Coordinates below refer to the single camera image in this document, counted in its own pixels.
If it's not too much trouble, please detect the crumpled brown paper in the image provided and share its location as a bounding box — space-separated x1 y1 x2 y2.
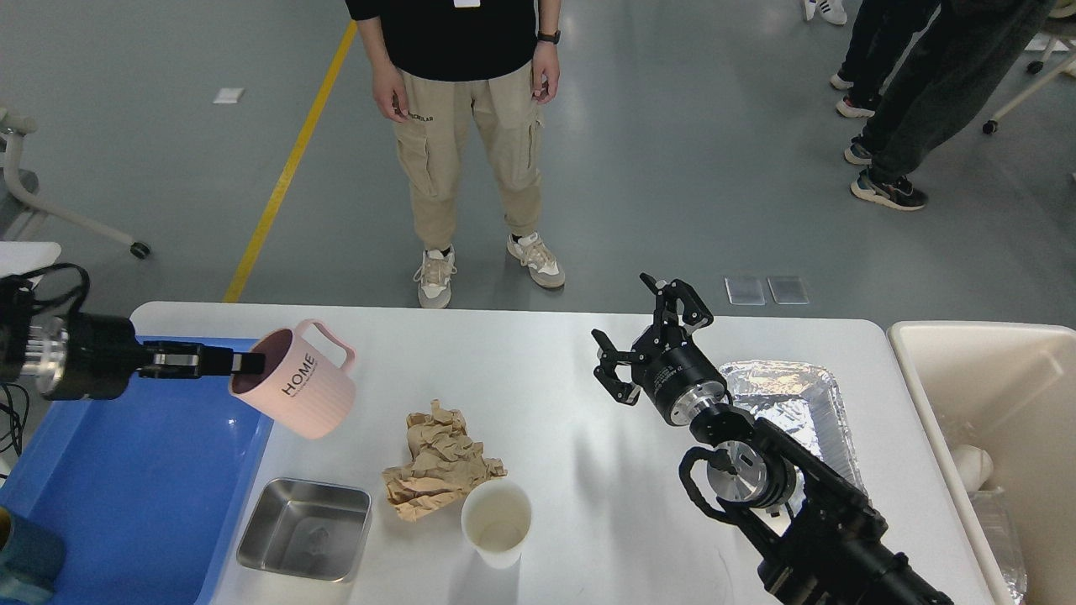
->
382 399 508 523

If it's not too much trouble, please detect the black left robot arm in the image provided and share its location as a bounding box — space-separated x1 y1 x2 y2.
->
1 263 266 400

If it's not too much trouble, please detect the blue plastic tray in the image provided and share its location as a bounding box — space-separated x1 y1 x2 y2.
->
1 376 273 604

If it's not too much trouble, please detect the square steel tray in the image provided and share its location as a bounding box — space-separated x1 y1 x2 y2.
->
237 477 372 583

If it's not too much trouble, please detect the bystander in dark trousers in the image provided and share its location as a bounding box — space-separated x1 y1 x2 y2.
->
844 1 1056 211

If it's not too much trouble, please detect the grey chair base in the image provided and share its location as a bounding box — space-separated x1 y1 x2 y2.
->
1 105 151 261

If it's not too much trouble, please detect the clear plastic bottle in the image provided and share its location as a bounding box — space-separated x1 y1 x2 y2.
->
968 487 1027 604

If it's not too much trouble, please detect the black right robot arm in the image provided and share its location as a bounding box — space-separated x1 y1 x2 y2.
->
592 273 952 604

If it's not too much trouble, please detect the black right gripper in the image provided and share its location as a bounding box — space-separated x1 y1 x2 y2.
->
591 273 730 428

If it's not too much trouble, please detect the beige plastic bin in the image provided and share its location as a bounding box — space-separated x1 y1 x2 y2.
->
888 321 1075 604

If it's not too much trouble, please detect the person in beige trousers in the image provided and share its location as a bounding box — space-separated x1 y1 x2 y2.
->
346 1 566 308

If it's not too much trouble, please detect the aluminium foil tray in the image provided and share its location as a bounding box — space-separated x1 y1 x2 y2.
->
719 360 866 492

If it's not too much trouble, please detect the white paper cup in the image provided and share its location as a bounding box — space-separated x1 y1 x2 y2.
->
461 478 534 569

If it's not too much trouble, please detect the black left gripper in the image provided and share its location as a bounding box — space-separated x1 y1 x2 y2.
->
34 313 266 400

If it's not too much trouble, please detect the pink ribbed mug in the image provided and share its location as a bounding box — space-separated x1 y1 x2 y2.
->
228 318 357 439

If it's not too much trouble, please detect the white side table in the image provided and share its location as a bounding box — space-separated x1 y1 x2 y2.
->
0 241 61 278

